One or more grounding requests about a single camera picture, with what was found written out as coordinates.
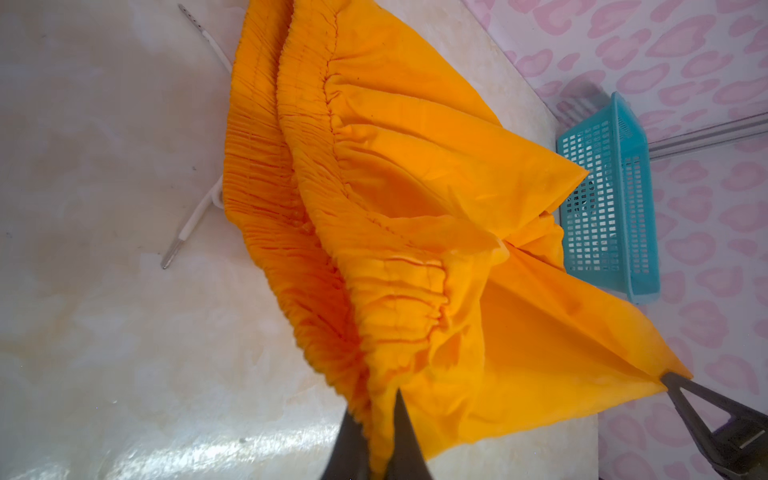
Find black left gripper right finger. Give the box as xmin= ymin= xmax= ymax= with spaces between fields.
xmin=385 ymin=391 xmax=433 ymax=480

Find white drawstring cord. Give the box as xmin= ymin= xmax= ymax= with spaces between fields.
xmin=160 ymin=2 xmax=234 ymax=270

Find teal plastic laundry basket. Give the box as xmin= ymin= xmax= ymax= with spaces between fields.
xmin=556 ymin=92 xmax=661 ymax=305

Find aluminium frame post right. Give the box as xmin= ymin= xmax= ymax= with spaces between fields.
xmin=649 ymin=112 xmax=767 ymax=162

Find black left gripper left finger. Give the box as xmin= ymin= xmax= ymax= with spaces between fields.
xmin=320 ymin=411 xmax=369 ymax=480

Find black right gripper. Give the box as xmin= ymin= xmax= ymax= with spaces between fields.
xmin=661 ymin=372 xmax=767 ymax=480

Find orange shorts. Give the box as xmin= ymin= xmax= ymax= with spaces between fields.
xmin=223 ymin=1 xmax=686 ymax=479

